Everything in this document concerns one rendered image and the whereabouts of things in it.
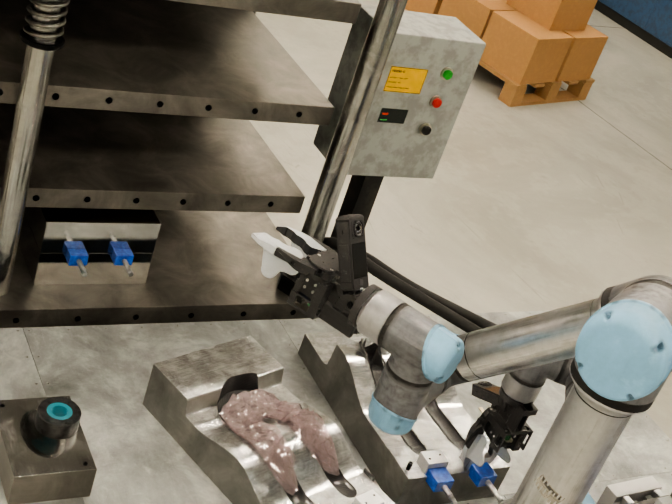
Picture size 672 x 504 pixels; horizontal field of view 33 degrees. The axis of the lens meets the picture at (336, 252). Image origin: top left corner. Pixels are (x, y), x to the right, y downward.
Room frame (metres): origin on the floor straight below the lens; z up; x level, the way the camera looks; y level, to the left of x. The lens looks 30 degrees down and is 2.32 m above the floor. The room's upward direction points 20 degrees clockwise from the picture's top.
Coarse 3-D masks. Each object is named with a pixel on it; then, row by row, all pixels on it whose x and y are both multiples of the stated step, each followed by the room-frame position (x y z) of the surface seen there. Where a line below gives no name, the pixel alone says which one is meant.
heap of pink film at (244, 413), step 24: (240, 408) 1.77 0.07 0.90; (264, 408) 1.80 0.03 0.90; (288, 408) 1.81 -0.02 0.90; (240, 432) 1.70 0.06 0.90; (264, 432) 1.71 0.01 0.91; (312, 432) 1.76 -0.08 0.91; (264, 456) 1.66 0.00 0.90; (288, 456) 1.68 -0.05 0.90; (336, 456) 1.75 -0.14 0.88; (288, 480) 1.64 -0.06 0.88
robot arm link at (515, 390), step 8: (504, 376) 1.86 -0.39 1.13; (504, 384) 1.84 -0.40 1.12; (512, 384) 1.83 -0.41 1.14; (520, 384) 1.82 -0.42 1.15; (512, 392) 1.82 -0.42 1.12; (520, 392) 1.82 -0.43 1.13; (528, 392) 1.82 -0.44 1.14; (536, 392) 1.83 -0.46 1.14; (520, 400) 1.82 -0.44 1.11; (528, 400) 1.82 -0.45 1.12
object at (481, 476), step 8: (488, 456) 1.87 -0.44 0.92; (472, 464) 1.85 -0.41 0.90; (488, 464) 1.87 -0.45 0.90; (472, 472) 1.84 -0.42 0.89; (480, 472) 1.83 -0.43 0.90; (488, 472) 1.84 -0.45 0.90; (472, 480) 1.83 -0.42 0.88; (480, 480) 1.82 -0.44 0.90; (488, 480) 1.83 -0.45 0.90; (496, 496) 1.79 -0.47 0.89
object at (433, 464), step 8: (424, 456) 1.80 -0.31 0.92; (432, 456) 1.81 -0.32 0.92; (440, 456) 1.82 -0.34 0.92; (424, 464) 1.79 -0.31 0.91; (432, 464) 1.79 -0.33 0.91; (440, 464) 1.80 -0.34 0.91; (424, 472) 1.78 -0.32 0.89; (432, 472) 1.78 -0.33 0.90; (440, 472) 1.79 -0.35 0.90; (448, 472) 1.80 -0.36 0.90; (432, 480) 1.77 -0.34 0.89; (440, 480) 1.76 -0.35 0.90; (448, 480) 1.77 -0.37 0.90; (432, 488) 1.76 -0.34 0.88; (440, 488) 1.76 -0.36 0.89; (448, 488) 1.76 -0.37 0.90; (448, 496) 1.74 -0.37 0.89
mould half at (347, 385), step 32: (320, 352) 2.10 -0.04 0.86; (352, 352) 2.04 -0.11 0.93; (384, 352) 2.08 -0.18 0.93; (320, 384) 2.06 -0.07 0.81; (352, 384) 1.97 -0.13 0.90; (352, 416) 1.94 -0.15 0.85; (448, 416) 2.01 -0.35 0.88; (384, 448) 1.83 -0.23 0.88; (448, 448) 1.89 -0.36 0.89; (384, 480) 1.80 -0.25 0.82; (416, 480) 1.76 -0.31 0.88
